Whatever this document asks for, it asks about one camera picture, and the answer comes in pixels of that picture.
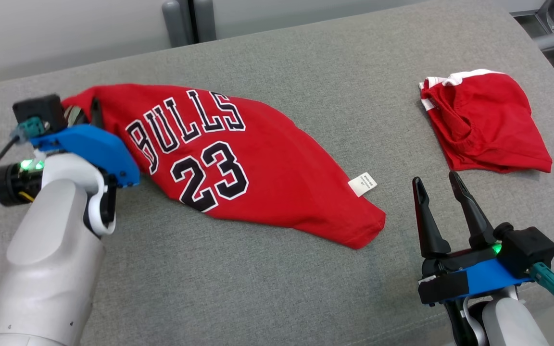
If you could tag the red and white shorts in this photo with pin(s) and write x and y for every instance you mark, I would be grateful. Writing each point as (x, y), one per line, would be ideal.
(493, 120)

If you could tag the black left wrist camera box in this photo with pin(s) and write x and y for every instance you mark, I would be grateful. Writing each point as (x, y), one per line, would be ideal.
(39, 110)

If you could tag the red Bulls 23 jersey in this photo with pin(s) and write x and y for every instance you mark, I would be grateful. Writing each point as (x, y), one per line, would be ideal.
(267, 158)

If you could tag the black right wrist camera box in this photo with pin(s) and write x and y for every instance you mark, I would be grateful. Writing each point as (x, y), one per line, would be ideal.
(527, 250)

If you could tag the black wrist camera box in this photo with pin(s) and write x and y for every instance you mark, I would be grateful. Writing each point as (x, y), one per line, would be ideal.
(527, 250)
(39, 110)

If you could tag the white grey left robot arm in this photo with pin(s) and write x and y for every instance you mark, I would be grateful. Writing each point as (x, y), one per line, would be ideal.
(51, 269)

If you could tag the grey metal partition post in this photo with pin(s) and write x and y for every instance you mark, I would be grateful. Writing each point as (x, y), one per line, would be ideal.
(176, 21)
(205, 19)

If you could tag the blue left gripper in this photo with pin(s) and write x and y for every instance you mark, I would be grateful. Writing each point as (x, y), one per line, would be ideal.
(94, 144)

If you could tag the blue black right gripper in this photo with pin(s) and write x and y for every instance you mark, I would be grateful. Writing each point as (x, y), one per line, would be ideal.
(464, 278)

